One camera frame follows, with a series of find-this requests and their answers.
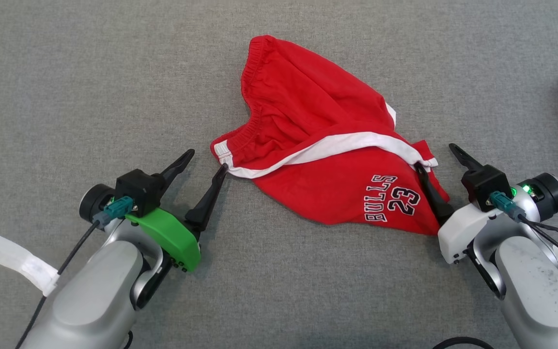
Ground red basketball shorts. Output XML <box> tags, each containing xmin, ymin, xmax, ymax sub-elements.
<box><xmin>210</xmin><ymin>35</ymin><xmax>450</xmax><ymax>237</ymax></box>

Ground camera cable teal plug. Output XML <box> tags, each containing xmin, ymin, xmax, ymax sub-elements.
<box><xmin>490</xmin><ymin>191</ymin><xmax>558</xmax><ymax>257</ymax></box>
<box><xmin>15</xmin><ymin>196</ymin><xmax>134</xmax><ymax>349</ymax></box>

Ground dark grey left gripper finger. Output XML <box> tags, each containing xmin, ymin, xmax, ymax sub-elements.
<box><xmin>159</xmin><ymin>149</ymin><xmax>196</xmax><ymax>190</ymax></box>
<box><xmin>184</xmin><ymin>163</ymin><xmax>229</xmax><ymax>241</ymax></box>

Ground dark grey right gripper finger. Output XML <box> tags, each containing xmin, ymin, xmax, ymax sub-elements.
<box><xmin>413</xmin><ymin>162</ymin><xmax>455</xmax><ymax>226</ymax></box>
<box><xmin>449</xmin><ymin>143</ymin><xmax>484</xmax><ymax>172</ymax></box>

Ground thick black cable loop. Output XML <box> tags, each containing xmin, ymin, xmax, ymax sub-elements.
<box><xmin>432</xmin><ymin>337</ymin><xmax>495</xmax><ymax>349</ymax></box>

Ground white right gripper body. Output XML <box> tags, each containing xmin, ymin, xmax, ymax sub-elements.
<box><xmin>437</xmin><ymin>203</ymin><xmax>505</xmax><ymax>265</ymax></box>

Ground right camera cable teal plug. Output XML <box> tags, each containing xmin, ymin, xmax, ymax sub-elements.
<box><xmin>490</xmin><ymin>191</ymin><xmax>558</xmax><ymax>257</ymax></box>

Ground left camera cable teal plug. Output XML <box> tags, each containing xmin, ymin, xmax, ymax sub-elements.
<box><xmin>15</xmin><ymin>196</ymin><xmax>134</xmax><ymax>349</ymax></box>

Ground white strap on left cable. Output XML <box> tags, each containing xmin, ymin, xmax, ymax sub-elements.
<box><xmin>0</xmin><ymin>233</ymin><xmax>61</xmax><ymax>297</ymax></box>

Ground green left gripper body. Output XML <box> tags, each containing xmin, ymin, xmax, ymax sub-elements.
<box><xmin>125</xmin><ymin>208</ymin><xmax>202</xmax><ymax>272</ymax></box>

